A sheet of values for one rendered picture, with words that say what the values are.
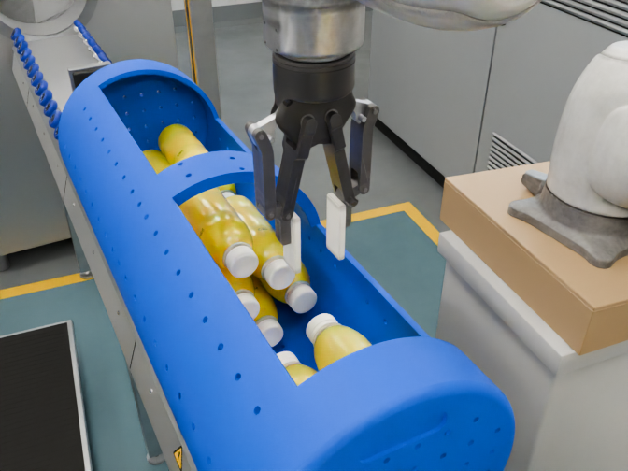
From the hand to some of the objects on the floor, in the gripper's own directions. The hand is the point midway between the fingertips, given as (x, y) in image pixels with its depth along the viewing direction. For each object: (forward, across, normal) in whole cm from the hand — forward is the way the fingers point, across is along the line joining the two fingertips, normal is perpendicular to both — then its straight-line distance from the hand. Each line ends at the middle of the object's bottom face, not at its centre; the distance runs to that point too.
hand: (313, 235), depth 70 cm
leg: (+123, +12, -177) cm, 216 cm away
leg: (+123, +11, -78) cm, 146 cm away
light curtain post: (+123, -28, -123) cm, 176 cm away
